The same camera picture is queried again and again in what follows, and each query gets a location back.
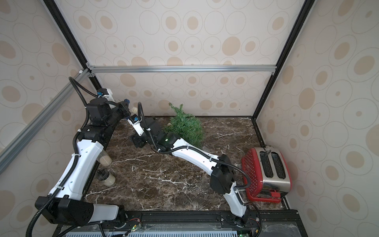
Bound glass jar cream contents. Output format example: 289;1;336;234
97;150;113;167

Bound small green christmas tree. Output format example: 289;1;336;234
164;103;204;148

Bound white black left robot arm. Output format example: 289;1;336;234
25;77;131;237

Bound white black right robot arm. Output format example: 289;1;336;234
128;102;252;228

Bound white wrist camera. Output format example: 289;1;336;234
128;115;144;136
97;88;115;102

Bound red steel toaster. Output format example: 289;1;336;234
241;146;292;203

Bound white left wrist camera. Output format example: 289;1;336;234
97;88;115;102

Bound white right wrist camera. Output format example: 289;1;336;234
128;115;144;136

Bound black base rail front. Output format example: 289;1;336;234
54;210;307;237

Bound aluminium rail left side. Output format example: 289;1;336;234
1;76;85;173

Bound horizontal aluminium rail back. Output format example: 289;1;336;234
89;65;276;74

